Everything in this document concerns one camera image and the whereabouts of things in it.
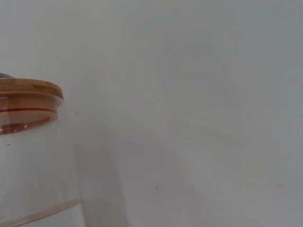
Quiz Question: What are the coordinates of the wooden dispenser lid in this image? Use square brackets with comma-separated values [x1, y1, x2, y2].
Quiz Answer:
[0, 72, 65, 136]

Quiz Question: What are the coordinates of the clear glass water dispenser jar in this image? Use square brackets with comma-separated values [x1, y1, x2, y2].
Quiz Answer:
[0, 96, 89, 227]

